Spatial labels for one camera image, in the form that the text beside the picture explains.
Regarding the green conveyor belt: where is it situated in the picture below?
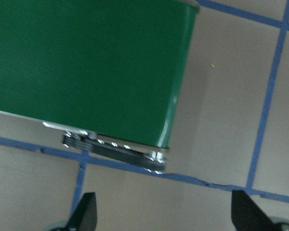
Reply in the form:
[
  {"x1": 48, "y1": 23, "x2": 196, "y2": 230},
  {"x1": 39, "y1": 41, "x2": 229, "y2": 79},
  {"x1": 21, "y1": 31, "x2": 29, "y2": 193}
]
[{"x1": 0, "y1": 0, "x2": 200, "y2": 174}]

